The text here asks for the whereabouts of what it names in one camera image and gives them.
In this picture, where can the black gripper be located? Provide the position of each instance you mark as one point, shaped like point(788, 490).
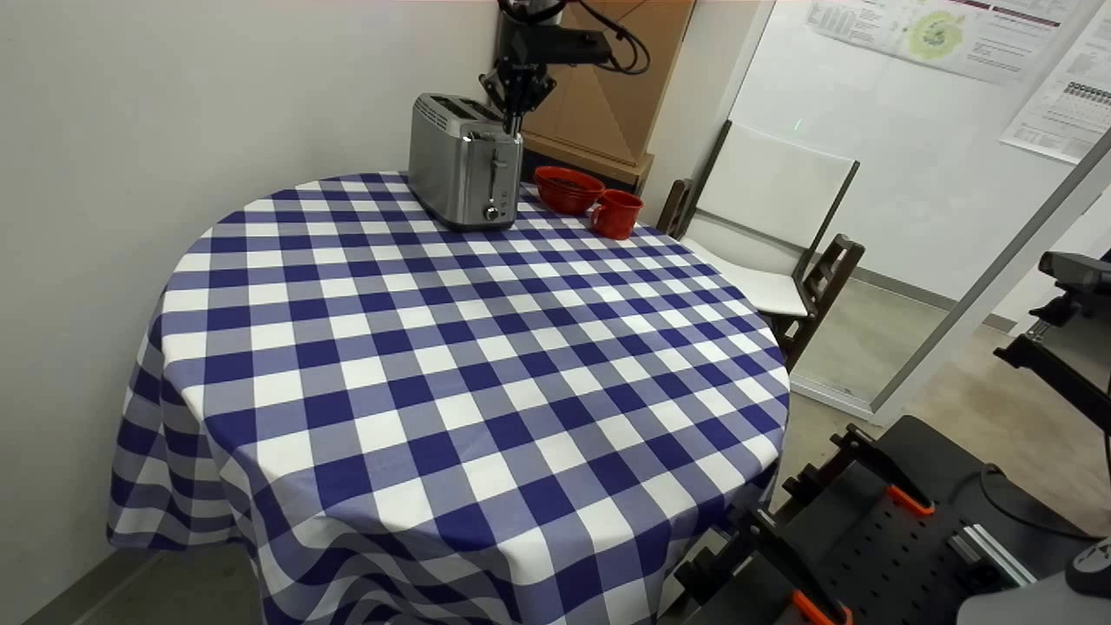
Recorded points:
point(519, 86)

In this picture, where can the silver toaster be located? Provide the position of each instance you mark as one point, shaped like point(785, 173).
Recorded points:
point(464, 161)

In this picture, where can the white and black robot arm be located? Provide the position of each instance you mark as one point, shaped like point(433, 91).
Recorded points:
point(524, 27)

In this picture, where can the red bowl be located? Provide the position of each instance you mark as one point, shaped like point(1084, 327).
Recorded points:
point(562, 189)

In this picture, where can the red mug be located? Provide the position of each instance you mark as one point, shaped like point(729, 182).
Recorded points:
point(616, 213)

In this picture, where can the large brown cardboard box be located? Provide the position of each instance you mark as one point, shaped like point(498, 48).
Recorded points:
point(654, 80)

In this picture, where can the dark folding chair white seat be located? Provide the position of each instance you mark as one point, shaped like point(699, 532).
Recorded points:
point(765, 187)

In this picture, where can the blue white checkered tablecloth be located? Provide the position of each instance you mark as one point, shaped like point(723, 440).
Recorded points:
point(440, 394)

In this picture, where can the poster with green circle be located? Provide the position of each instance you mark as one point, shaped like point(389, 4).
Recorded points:
point(937, 35)

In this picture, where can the white text poster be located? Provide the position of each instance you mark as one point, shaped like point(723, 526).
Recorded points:
point(1069, 107)

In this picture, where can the black platform with orange clamps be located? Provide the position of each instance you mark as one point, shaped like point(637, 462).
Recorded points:
point(878, 543)

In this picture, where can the black stand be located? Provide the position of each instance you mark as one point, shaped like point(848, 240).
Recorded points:
point(1069, 348)

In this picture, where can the grey device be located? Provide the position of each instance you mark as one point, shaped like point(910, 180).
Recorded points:
point(1044, 602)

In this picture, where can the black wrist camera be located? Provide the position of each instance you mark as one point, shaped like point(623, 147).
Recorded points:
point(578, 48)

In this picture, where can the wall whiteboard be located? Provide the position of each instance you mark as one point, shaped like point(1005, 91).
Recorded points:
point(915, 151)

